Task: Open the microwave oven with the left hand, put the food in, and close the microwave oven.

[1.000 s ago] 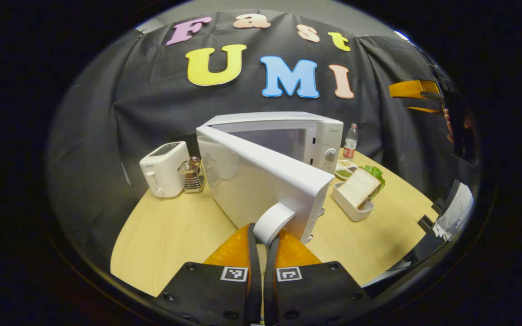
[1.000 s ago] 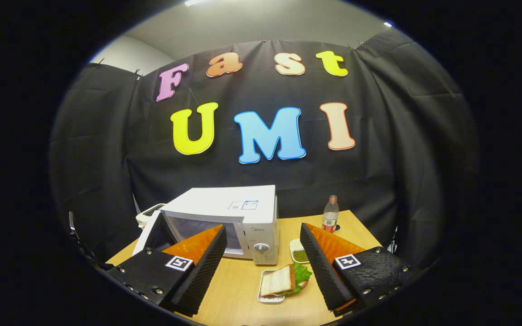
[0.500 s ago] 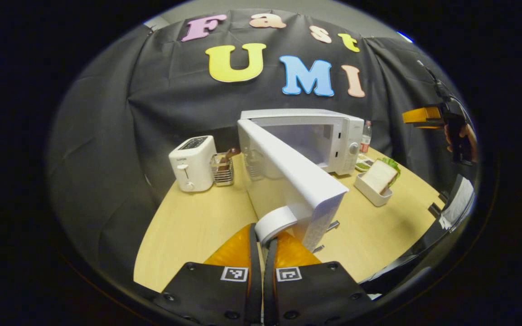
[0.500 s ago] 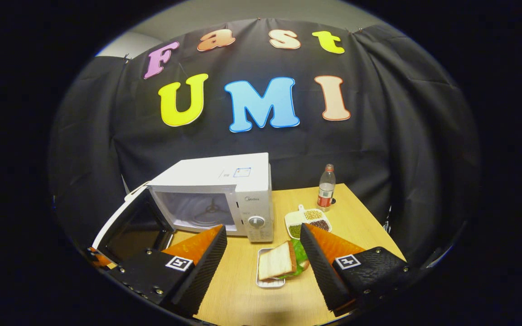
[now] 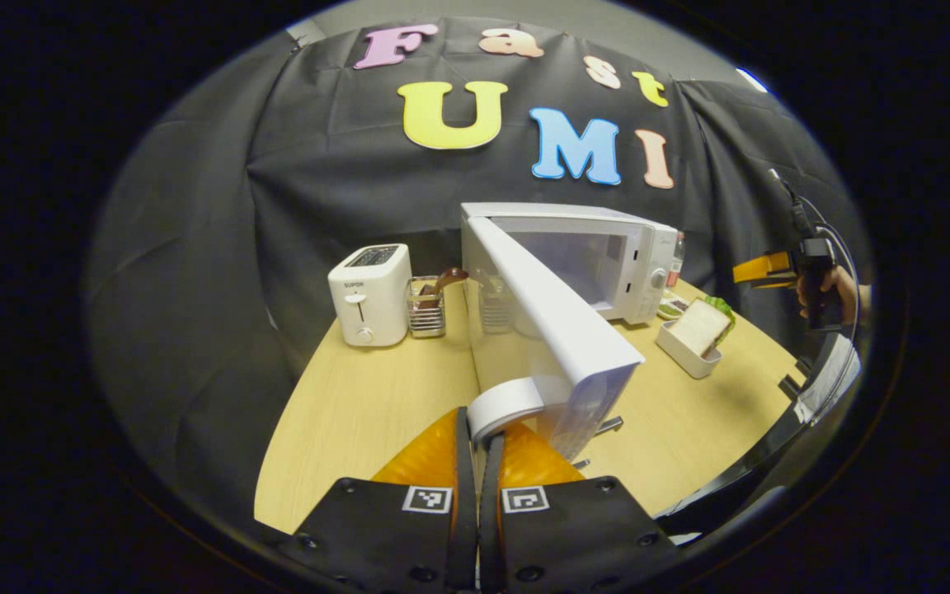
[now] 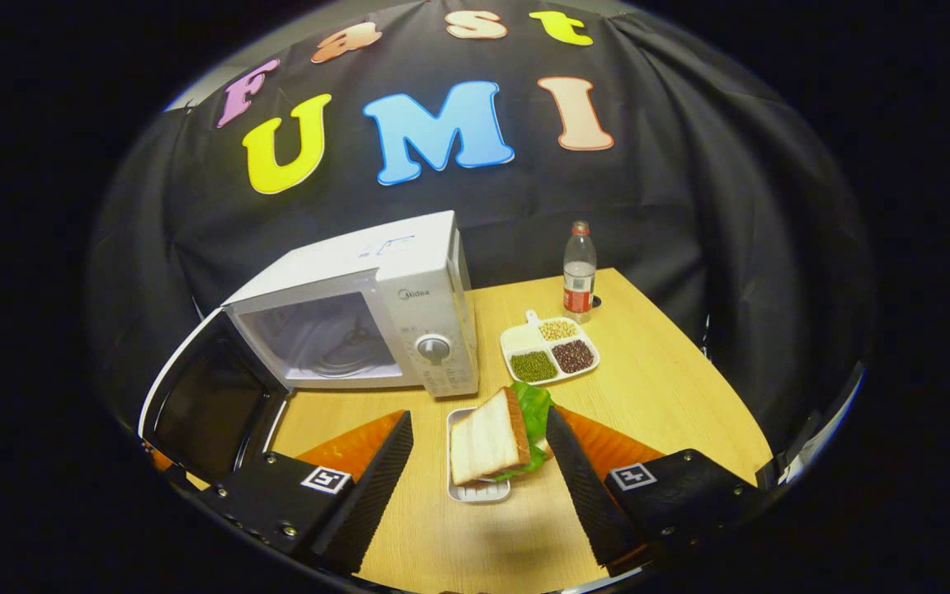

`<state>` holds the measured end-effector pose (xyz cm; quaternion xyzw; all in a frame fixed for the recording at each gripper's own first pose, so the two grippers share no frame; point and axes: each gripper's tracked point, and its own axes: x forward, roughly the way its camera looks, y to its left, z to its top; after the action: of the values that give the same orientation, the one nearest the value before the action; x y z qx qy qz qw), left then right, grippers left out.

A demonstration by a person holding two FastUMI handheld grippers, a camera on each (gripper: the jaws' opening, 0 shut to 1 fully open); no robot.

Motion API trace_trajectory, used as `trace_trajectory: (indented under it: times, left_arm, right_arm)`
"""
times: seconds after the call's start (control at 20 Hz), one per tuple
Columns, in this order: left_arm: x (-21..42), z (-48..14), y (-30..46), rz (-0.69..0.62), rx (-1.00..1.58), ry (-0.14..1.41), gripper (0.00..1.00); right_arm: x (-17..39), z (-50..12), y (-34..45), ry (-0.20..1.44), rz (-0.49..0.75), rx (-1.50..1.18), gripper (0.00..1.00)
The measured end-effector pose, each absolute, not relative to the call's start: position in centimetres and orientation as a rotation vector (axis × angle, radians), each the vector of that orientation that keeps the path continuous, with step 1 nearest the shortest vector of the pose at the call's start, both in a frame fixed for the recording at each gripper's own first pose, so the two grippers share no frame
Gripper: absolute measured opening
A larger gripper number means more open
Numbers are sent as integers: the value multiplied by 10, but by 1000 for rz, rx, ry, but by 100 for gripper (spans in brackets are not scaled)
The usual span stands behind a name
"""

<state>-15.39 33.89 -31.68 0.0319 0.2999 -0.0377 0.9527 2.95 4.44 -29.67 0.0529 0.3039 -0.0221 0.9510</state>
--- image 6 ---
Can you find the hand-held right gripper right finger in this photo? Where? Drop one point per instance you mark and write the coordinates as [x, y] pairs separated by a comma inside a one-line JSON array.
[[586, 495]]

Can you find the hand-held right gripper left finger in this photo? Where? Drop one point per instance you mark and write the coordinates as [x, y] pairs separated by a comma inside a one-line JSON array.
[[368, 495]]

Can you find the small white food tray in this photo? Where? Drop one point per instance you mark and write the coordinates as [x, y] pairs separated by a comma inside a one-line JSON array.
[[479, 493]]

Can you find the sandwich with lettuce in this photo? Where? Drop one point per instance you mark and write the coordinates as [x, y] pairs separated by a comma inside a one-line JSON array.
[[487, 437]]

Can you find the white microwave oven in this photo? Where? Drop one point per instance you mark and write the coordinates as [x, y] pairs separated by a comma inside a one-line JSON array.
[[434, 272]]

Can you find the white divided plate with beans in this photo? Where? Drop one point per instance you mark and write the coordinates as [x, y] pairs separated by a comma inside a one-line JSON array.
[[520, 338]]

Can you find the clear plastic bottle red label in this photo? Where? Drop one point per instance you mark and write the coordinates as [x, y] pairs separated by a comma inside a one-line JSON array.
[[579, 272]]

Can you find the black backdrop cloth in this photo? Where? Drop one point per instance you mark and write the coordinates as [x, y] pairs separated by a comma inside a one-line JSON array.
[[689, 165]]

